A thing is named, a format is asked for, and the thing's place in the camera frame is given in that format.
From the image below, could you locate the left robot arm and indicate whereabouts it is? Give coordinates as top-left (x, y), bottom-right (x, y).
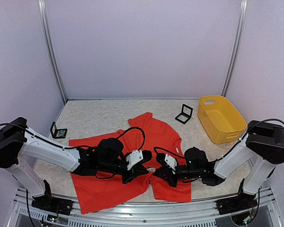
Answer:
top-left (0, 117), bottom-right (152, 210)

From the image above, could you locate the black case with teal brooch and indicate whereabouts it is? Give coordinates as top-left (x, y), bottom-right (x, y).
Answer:
top-left (50, 122), bottom-right (68, 139)

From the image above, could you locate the yellow plastic basket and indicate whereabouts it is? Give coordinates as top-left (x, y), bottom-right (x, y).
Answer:
top-left (197, 96), bottom-right (247, 144)

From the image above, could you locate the right aluminium frame post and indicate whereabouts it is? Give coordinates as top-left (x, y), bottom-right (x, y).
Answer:
top-left (222, 0), bottom-right (248, 97)

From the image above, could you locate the front aluminium rail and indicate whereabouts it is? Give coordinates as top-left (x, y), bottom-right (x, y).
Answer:
top-left (4, 186), bottom-right (284, 227)

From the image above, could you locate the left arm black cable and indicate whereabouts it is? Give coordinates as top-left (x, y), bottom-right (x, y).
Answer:
top-left (115, 127), bottom-right (146, 152)

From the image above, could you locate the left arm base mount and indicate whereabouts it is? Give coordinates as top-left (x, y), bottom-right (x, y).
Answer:
top-left (32, 197), bottom-right (73, 216)

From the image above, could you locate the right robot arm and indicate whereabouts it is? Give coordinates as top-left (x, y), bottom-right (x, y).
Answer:
top-left (154, 119), bottom-right (284, 210)

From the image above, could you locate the aluminium frame post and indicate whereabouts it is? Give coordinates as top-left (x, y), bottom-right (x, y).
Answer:
top-left (222, 0), bottom-right (248, 97)
top-left (37, 0), bottom-right (68, 105)

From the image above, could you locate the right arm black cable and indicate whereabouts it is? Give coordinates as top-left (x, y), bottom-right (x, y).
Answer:
top-left (153, 146), bottom-right (186, 159)

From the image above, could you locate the black case with yellow brooch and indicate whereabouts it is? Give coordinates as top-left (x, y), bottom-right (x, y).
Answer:
top-left (175, 104), bottom-right (193, 124)

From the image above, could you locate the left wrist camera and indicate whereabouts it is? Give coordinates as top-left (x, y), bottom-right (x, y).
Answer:
top-left (125, 150), bottom-right (152, 170)

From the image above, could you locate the red t-shirt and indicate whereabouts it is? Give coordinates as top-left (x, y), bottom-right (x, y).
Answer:
top-left (71, 112), bottom-right (191, 214)

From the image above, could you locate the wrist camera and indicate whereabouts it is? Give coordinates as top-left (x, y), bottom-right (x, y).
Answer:
top-left (156, 153), bottom-right (178, 174)
top-left (125, 150), bottom-right (152, 170)

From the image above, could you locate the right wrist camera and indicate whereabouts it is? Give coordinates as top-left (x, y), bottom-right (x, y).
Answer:
top-left (156, 153), bottom-right (178, 174)

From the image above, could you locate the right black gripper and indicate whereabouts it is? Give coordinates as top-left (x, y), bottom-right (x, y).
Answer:
top-left (152, 164), bottom-right (203, 187)

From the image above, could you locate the left aluminium frame post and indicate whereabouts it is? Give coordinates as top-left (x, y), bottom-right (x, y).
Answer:
top-left (37, 0), bottom-right (68, 105)

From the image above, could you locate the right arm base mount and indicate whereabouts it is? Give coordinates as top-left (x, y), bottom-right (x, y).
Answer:
top-left (216, 197), bottom-right (257, 215)

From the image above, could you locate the yellow sunflower brooch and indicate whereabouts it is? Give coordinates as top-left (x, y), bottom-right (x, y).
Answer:
top-left (147, 166), bottom-right (156, 172)

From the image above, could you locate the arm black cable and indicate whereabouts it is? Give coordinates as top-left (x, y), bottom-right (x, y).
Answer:
top-left (153, 146), bottom-right (186, 159)
top-left (115, 127), bottom-right (146, 152)

